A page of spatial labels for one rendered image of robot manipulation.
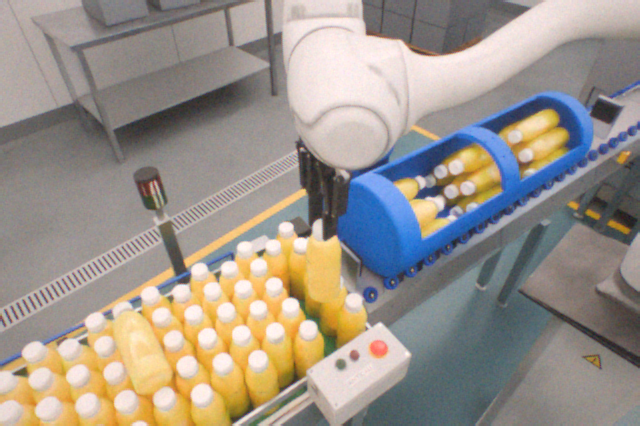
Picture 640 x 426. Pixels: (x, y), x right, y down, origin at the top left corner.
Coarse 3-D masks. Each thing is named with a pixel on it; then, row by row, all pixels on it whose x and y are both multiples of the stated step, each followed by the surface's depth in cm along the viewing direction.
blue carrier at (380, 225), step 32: (544, 96) 143; (480, 128) 128; (576, 128) 145; (416, 160) 135; (512, 160) 122; (576, 160) 143; (352, 192) 114; (384, 192) 106; (512, 192) 125; (352, 224) 121; (384, 224) 107; (416, 224) 106; (448, 224) 113; (384, 256) 114; (416, 256) 110
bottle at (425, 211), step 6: (414, 204) 116; (420, 204) 115; (426, 204) 116; (432, 204) 116; (414, 210) 114; (420, 210) 114; (426, 210) 114; (432, 210) 115; (438, 210) 118; (420, 216) 113; (426, 216) 114; (432, 216) 115; (420, 222) 113; (426, 222) 115
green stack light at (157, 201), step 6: (138, 192) 110; (162, 192) 111; (144, 198) 109; (150, 198) 109; (156, 198) 110; (162, 198) 111; (144, 204) 111; (150, 204) 110; (156, 204) 111; (162, 204) 112
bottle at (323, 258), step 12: (312, 240) 83; (336, 240) 83; (312, 252) 83; (324, 252) 82; (336, 252) 83; (312, 264) 85; (324, 264) 84; (336, 264) 85; (312, 276) 87; (324, 276) 86; (336, 276) 88; (312, 288) 91; (324, 288) 89; (336, 288) 91; (324, 300) 92
